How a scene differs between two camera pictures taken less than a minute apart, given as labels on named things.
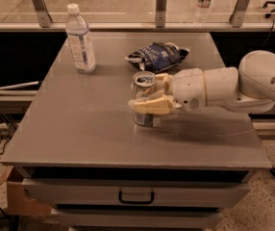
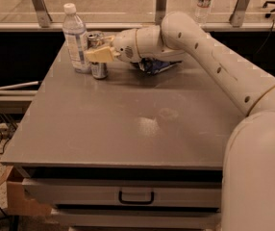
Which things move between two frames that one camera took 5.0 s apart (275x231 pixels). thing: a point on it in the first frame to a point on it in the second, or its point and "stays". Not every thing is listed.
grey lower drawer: (137, 218) stays
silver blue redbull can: (142, 82) to (94, 40)
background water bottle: (202, 10) stays
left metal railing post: (39, 3) stays
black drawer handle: (136, 202) stays
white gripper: (187, 88) to (125, 45)
